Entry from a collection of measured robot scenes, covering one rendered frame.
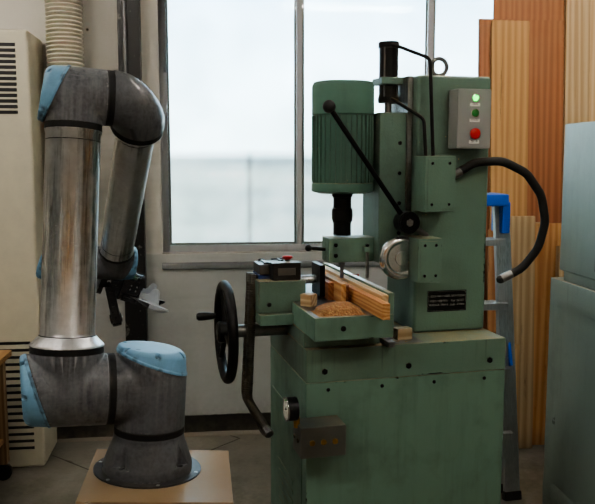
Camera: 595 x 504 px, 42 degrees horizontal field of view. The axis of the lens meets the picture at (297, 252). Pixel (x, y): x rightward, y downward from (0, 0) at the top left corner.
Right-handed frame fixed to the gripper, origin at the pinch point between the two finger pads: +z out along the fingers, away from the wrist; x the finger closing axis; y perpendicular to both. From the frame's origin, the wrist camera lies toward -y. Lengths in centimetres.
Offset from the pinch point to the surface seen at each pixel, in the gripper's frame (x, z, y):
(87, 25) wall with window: 136, -54, 87
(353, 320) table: -40, 40, 17
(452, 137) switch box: -24, 55, 72
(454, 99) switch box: -25, 52, 82
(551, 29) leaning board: 101, 137, 159
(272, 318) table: -18.9, 25.7, 9.1
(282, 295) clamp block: -17.0, 26.7, 15.8
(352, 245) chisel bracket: -13, 42, 35
